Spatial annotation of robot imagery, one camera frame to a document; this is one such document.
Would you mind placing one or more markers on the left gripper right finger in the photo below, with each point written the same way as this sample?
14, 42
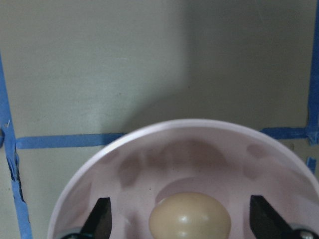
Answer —
267, 223

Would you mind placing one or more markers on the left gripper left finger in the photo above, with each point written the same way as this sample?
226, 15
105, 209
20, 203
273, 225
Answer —
97, 224

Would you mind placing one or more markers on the brown egg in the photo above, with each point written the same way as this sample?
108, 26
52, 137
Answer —
189, 215

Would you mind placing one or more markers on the pink bowl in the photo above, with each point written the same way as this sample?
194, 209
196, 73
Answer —
226, 161

